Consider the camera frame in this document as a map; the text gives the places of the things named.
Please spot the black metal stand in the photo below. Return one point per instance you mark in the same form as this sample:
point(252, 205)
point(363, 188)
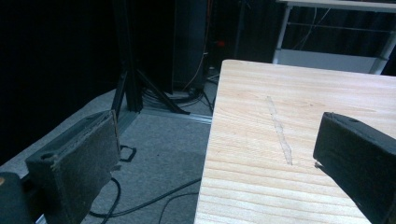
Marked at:
point(130, 62)

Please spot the dark tall cabinet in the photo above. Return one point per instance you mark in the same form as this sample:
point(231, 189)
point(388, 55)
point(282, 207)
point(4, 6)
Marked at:
point(188, 43)

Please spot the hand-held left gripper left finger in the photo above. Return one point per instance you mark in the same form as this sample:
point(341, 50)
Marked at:
point(77, 165)

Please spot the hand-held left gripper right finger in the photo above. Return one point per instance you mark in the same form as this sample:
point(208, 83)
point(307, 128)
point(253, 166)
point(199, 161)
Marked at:
point(358, 155)

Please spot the black tape floor marker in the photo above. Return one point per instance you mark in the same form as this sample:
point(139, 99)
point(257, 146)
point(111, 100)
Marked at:
point(127, 153)

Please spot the white metal table frame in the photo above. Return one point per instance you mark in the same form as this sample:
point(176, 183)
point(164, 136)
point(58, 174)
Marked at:
point(330, 59)

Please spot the strip of clear tape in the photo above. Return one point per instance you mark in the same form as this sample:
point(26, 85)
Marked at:
point(280, 130)

